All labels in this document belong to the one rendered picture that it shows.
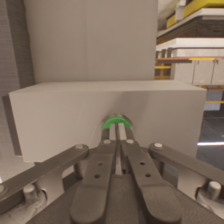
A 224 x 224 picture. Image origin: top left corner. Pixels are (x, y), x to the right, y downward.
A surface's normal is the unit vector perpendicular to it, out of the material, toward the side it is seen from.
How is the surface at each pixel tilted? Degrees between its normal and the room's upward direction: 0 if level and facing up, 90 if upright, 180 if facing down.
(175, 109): 90
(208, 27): 90
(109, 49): 90
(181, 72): 90
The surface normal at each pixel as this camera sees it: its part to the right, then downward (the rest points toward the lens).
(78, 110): 0.00, 0.30
